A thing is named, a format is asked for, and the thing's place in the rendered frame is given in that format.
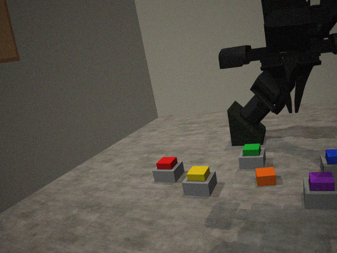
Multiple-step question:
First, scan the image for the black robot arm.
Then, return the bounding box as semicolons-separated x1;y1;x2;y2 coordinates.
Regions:
239;0;337;130

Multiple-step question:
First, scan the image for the purple button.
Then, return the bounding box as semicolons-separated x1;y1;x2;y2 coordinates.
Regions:
303;172;337;210

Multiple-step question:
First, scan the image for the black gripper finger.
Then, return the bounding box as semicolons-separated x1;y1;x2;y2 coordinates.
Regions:
294;60;322;113
260;63;292;113

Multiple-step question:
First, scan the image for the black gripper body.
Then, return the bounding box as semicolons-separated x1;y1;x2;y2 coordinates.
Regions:
218;0;337;69

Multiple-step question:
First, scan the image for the yellow button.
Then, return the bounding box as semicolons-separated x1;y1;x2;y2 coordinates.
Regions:
182;166;217;197

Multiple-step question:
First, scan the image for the orange block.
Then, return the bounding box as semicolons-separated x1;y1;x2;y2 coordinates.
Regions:
255;167;276;186

